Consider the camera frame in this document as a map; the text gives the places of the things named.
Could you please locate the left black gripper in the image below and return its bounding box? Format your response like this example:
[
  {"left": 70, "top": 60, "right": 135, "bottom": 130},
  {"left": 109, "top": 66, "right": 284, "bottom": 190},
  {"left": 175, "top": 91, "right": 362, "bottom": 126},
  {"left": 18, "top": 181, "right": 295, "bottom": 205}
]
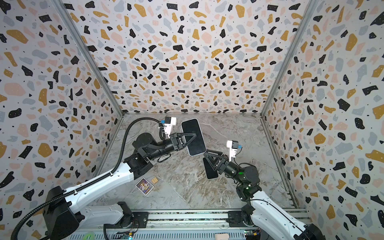
[{"left": 146, "top": 134, "right": 196, "bottom": 163}]

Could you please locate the black smartphone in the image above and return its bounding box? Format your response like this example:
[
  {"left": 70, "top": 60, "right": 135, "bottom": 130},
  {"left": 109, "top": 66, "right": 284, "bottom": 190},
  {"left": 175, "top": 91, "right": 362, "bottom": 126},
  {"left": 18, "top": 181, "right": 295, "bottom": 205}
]
[
  {"left": 203, "top": 158, "right": 219, "bottom": 180},
  {"left": 180, "top": 118, "right": 207, "bottom": 157}
]

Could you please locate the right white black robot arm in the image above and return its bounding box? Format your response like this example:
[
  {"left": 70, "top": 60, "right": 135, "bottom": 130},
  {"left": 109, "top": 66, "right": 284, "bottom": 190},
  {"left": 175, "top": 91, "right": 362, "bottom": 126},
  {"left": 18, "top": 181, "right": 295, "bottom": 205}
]
[{"left": 204, "top": 150, "right": 325, "bottom": 240}]

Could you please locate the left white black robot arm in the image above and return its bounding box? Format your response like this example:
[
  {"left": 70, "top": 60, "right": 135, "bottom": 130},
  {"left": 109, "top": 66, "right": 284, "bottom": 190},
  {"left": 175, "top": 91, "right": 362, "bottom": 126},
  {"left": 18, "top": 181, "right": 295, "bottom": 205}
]
[{"left": 43, "top": 133, "right": 206, "bottom": 240}]

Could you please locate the small tan wooden block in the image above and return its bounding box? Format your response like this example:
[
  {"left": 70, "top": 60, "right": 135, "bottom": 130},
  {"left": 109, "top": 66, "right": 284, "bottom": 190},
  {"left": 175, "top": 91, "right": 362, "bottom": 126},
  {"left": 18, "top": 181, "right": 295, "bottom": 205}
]
[{"left": 151, "top": 177, "right": 159, "bottom": 184}]

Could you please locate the colourful printed card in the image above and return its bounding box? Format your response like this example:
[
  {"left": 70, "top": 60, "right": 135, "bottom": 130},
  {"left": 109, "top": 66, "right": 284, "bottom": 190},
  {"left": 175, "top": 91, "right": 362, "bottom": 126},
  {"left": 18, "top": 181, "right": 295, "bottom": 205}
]
[{"left": 136, "top": 178, "right": 154, "bottom": 196}]

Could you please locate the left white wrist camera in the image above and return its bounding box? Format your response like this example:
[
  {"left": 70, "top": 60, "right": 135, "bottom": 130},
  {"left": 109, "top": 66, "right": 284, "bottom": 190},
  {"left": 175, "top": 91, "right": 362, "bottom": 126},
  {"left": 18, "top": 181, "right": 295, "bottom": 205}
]
[{"left": 160, "top": 117, "right": 177, "bottom": 138}]

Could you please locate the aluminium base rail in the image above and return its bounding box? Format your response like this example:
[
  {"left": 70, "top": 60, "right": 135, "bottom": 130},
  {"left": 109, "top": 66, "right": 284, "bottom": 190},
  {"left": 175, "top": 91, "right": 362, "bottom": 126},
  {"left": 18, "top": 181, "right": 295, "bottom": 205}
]
[{"left": 68, "top": 209, "right": 272, "bottom": 240}]

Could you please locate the black corrugated cable conduit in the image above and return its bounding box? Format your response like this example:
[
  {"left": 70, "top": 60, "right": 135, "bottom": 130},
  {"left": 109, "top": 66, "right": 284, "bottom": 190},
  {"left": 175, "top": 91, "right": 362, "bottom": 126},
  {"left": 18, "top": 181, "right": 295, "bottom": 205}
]
[{"left": 10, "top": 116, "right": 164, "bottom": 240}]

